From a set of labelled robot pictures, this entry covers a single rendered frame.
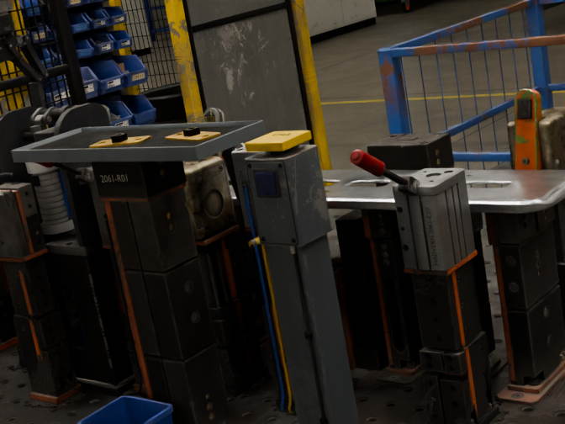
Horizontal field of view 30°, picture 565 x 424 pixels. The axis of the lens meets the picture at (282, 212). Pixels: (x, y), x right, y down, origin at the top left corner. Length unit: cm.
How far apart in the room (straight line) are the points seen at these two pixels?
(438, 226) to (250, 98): 398
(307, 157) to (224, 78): 386
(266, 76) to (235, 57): 25
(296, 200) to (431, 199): 19
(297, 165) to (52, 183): 65
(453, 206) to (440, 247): 6
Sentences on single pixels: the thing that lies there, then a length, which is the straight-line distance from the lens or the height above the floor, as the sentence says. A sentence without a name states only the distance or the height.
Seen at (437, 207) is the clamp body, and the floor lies 103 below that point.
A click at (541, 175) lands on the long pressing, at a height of 100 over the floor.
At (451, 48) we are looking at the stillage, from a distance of 365.
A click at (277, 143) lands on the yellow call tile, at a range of 126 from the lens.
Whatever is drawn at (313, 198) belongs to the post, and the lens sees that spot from 130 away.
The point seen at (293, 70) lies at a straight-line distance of 557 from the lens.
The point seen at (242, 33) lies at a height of 97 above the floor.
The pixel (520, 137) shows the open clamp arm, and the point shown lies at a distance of 165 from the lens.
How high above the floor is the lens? 140
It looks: 14 degrees down
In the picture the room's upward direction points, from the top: 10 degrees counter-clockwise
